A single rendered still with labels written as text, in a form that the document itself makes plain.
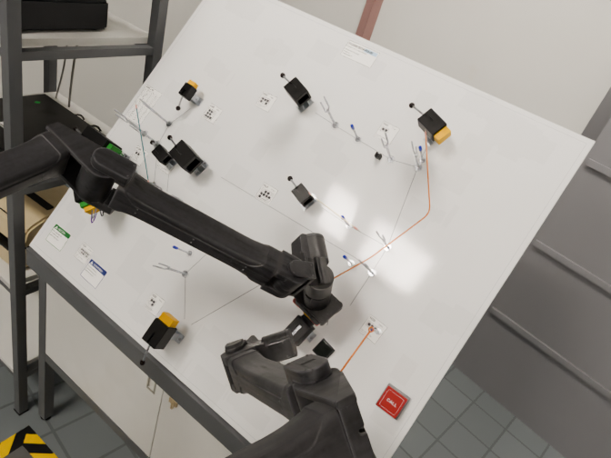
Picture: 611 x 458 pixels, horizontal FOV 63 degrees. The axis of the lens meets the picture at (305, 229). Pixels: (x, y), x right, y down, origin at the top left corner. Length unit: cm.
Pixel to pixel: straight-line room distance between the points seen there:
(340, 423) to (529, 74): 232
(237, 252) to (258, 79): 71
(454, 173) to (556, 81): 143
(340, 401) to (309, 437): 4
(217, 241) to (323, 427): 48
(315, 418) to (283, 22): 125
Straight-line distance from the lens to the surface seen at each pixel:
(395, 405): 116
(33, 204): 195
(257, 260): 91
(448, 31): 286
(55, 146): 90
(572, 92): 262
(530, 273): 275
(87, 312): 156
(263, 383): 73
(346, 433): 51
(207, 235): 89
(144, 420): 169
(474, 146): 129
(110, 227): 155
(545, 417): 306
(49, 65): 224
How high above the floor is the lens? 193
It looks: 31 degrees down
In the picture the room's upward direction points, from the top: 19 degrees clockwise
